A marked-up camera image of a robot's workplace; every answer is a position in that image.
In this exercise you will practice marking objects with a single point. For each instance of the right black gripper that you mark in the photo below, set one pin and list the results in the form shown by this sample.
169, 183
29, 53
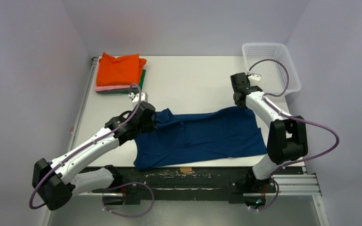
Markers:
238, 80

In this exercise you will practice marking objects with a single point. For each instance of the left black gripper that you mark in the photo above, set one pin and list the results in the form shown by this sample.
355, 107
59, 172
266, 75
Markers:
151, 127

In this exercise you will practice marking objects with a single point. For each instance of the navy blue t-shirt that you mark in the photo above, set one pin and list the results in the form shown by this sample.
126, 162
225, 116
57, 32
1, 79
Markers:
231, 132

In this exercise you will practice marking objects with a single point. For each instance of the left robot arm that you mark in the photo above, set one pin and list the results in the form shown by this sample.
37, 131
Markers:
55, 182

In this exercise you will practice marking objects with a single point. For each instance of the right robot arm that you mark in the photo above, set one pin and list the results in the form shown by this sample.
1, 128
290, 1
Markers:
287, 138

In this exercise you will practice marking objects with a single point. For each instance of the green folded t-shirt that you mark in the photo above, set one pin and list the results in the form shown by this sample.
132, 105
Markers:
142, 78

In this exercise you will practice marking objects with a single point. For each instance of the white plastic basket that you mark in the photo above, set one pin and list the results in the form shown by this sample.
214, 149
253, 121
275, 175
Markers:
273, 65

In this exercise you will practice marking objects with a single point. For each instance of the orange folded t-shirt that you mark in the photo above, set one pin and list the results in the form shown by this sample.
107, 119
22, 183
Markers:
122, 70

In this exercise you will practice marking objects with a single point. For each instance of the pink folded t-shirt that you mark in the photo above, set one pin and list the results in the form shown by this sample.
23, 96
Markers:
107, 88

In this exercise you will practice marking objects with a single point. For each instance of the brown tape piece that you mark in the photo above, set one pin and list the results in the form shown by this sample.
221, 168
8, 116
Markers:
186, 170

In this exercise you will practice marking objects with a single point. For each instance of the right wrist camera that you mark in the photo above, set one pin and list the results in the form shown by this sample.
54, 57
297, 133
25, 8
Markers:
253, 77

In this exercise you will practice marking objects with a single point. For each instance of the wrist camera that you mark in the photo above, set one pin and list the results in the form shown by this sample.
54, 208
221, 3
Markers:
253, 77
138, 97

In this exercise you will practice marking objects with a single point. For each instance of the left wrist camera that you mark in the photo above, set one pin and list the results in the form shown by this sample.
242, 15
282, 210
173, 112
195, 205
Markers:
138, 97

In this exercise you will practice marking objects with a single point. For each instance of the aluminium table frame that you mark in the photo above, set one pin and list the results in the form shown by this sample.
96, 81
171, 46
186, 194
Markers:
186, 84

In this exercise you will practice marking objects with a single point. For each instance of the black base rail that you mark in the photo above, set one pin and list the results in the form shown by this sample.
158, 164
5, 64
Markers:
130, 186

